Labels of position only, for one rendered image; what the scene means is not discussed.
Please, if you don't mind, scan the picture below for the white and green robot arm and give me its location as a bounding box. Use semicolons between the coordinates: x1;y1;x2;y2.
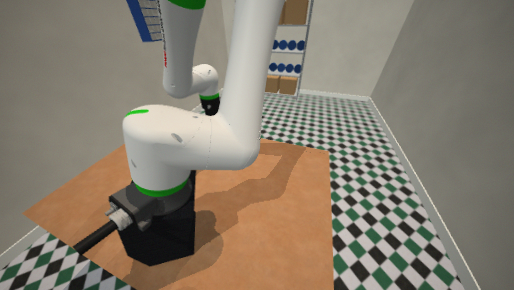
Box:
73;0;285;255

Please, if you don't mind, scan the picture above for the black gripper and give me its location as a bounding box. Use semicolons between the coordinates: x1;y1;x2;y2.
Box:
204;108;219;116

